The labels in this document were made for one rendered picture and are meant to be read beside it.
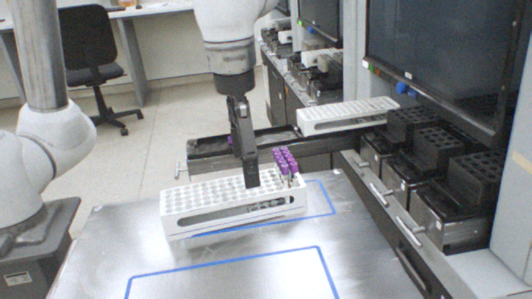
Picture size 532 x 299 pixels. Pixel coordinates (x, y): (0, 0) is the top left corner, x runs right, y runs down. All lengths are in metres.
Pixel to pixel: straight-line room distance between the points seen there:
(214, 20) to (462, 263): 0.65
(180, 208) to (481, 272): 0.59
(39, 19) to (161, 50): 3.60
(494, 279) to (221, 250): 0.51
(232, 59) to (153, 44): 4.02
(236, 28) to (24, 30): 0.62
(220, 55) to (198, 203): 0.30
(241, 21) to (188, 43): 4.00
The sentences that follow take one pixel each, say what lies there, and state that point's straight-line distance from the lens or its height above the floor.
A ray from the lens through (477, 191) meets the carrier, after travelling 0.91.
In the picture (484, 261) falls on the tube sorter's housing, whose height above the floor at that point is 0.73.
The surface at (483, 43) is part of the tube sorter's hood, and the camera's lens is 0.84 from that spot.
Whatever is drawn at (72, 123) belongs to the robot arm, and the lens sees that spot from 1.26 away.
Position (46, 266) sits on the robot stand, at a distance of 1.27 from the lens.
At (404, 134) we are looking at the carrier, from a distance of 1.14.
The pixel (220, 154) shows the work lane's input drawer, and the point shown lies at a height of 0.80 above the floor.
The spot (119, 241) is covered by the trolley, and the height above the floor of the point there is 0.82.
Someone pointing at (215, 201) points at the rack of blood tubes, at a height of 0.88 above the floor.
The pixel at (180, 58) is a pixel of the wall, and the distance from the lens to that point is 4.74.
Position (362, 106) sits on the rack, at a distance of 1.28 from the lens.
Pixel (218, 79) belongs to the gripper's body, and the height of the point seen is 1.12.
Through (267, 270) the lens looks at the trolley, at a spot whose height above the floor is 0.82.
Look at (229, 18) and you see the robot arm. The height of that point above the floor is 1.23.
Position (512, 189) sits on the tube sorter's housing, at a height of 0.90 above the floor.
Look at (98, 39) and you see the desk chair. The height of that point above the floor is 0.79.
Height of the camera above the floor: 1.33
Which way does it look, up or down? 27 degrees down
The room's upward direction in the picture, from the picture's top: 6 degrees counter-clockwise
